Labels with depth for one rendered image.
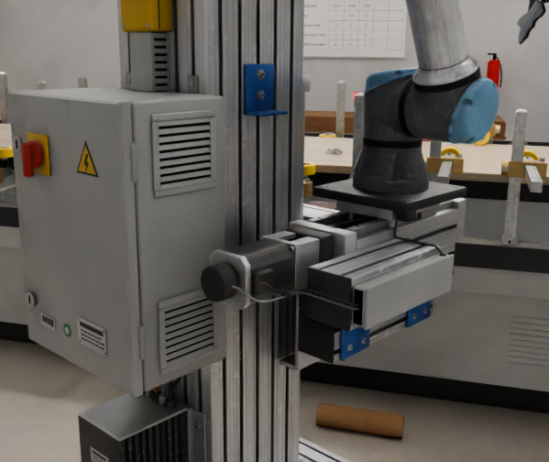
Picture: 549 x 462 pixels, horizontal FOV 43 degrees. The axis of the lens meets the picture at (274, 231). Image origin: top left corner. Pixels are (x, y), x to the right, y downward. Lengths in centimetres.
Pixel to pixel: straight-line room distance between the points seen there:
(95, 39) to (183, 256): 947
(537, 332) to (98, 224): 191
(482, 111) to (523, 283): 123
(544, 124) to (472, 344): 699
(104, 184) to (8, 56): 1019
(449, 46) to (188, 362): 69
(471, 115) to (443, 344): 159
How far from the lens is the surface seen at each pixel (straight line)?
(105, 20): 1050
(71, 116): 116
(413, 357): 277
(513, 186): 235
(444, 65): 126
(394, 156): 137
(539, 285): 245
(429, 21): 124
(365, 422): 254
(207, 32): 121
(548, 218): 260
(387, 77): 136
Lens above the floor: 131
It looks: 15 degrees down
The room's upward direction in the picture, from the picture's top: straight up
